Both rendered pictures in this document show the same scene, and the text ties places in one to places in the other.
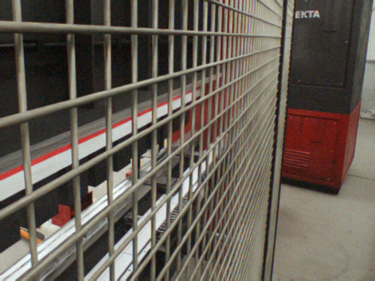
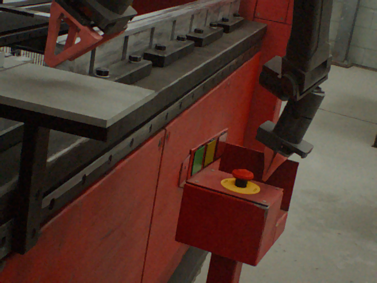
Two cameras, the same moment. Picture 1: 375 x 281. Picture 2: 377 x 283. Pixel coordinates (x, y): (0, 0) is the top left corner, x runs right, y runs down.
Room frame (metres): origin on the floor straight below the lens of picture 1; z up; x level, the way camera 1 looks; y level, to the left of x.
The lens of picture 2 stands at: (3.20, 0.01, 1.22)
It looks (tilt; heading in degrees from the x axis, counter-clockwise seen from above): 17 degrees down; 166
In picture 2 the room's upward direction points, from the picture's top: 10 degrees clockwise
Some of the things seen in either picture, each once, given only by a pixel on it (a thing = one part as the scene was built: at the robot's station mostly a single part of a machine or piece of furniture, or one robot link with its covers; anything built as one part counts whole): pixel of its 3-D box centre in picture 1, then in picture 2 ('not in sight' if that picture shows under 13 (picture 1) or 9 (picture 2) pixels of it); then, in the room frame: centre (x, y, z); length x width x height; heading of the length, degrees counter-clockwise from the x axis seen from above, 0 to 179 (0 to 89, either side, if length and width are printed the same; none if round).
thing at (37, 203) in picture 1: (35, 198); not in sight; (1.18, 0.37, 1.19); 0.15 x 0.09 x 0.17; 155
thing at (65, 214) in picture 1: (71, 207); (240, 192); (1.97, 0.41, 0.75); 0.20 x 0.16 x 0.18; 147
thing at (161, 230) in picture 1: (179, 214); not in sight; (1.37, -0.16, 1.02); 0.44 x 0.06 x 0.04; 155
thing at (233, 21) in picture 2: not in sight; (230, 23); (0.63, 0.69, 0.89); 0.30 x 0.05 x 0.03; 155
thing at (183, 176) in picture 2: not in sight; (190, 168); (1.38, 0.45, 0.58); 0.15 x 0.02 x 0.07; 155
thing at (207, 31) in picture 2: not in sight; (205, 35); (0.99, 0.52, 0.89); 0.30 x 0.05 x 0.03; 155
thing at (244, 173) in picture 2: not in sight; (241, 179); (2.01, 0.40, 0.79); 0.04 x 0.04 x 0.04
